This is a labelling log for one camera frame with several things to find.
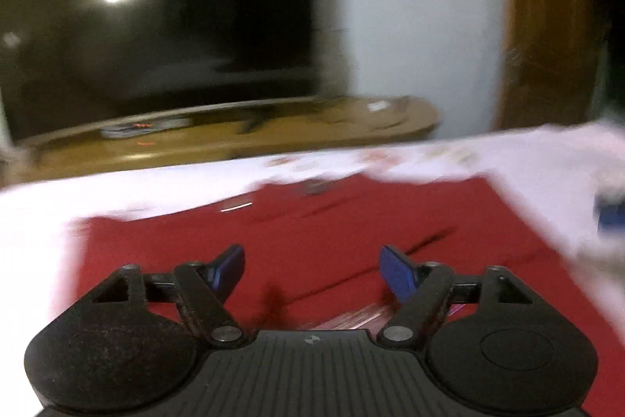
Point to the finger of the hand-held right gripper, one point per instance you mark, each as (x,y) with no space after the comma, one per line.
(609,212)

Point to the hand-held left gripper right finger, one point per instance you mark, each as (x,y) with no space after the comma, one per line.
(394,273)

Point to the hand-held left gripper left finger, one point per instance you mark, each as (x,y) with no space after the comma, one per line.
(228,264)

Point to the red garment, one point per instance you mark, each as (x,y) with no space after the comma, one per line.
(317,241)

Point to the wooden television stand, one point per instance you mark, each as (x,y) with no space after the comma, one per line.
(293,139)

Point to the dark set-top box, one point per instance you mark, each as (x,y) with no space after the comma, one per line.
(141,128)

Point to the small white object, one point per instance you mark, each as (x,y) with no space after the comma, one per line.
(378,106)

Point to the wooden door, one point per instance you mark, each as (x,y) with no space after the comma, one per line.
(547,31)

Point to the pink printed bed sheet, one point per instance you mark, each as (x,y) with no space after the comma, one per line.
(39,226)

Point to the black flat television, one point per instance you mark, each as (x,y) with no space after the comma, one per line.
(146,31)

